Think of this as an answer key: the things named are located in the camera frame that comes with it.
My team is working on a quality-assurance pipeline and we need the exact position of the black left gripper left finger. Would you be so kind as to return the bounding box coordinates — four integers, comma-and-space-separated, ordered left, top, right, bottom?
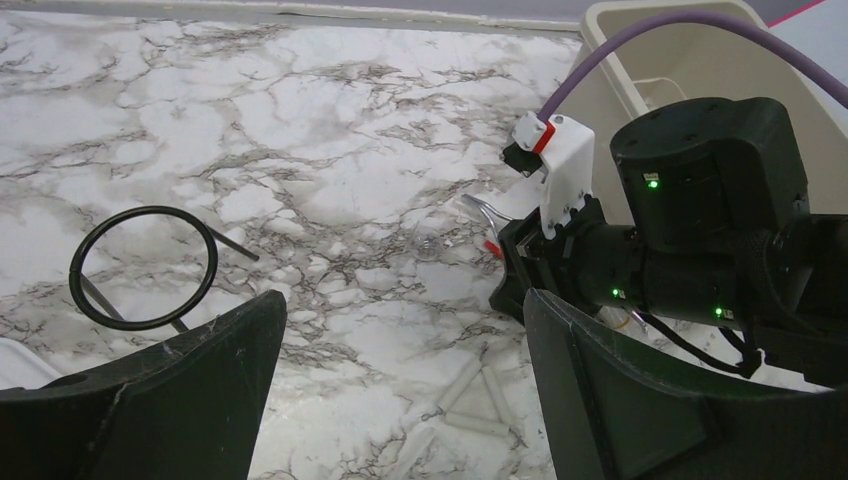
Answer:
1, 290, 287, 479

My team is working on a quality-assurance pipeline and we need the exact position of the pink framed whiteboard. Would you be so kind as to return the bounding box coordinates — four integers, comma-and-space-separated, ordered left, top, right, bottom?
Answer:
769, 0, 847, 69

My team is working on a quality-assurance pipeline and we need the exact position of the beige plastic bin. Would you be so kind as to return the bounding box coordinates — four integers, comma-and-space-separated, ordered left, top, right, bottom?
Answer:
556, 0, 848, 227

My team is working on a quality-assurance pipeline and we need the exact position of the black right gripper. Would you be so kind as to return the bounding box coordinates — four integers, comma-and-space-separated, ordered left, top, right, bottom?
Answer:
489, 198, 648, 323

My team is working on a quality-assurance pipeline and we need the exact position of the metal test tube clamp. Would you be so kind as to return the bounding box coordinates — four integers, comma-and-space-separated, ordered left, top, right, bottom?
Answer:
461, 193, 514, 242

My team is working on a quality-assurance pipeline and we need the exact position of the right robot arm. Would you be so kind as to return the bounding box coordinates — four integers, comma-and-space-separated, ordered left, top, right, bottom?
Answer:
489, 97, 847, 388

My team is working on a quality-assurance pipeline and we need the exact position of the white plastic bin lid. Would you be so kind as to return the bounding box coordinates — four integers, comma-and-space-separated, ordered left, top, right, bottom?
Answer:
0, 338, 63, 390

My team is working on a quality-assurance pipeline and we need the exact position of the black cable on table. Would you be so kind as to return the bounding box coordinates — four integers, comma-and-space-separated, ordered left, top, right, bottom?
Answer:
67, 205, 261, 335

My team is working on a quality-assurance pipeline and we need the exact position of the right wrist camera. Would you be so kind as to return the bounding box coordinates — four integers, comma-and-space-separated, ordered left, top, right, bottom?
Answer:
502, 112, 595, 240

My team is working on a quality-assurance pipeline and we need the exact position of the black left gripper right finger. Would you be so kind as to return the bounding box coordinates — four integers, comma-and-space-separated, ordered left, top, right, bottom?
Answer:
523, 289, 847, 479

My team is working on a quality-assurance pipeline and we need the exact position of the red plastic spatula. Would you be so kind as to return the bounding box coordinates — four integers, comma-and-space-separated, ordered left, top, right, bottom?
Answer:
483, 240, 504, 260

